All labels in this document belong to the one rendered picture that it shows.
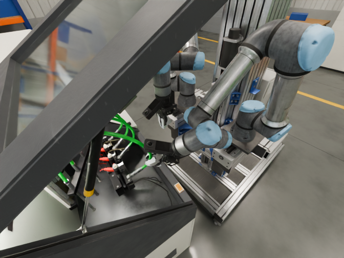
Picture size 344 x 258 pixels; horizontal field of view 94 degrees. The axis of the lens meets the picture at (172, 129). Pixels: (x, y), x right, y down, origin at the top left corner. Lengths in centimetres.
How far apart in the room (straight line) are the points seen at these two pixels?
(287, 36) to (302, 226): 185
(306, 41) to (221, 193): 145
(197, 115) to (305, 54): 37
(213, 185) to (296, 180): 105
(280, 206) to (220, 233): 71
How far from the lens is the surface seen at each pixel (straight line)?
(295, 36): 65
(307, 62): 64
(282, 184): 234
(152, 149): 59
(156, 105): 72
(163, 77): 66
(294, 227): 216
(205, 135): 50
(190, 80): 117
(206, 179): 182
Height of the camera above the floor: 179
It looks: 44 degrees down
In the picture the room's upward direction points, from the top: 3 degrees counter-clockwise
